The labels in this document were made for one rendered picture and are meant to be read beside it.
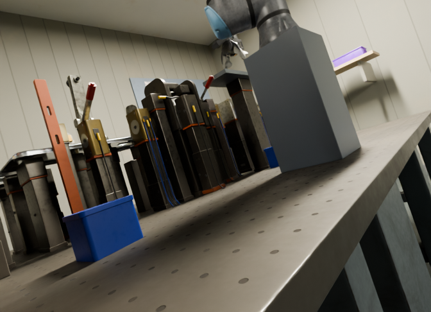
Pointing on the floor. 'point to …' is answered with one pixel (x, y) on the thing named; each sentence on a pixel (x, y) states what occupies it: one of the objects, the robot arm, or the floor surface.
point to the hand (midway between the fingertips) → (235, 68)
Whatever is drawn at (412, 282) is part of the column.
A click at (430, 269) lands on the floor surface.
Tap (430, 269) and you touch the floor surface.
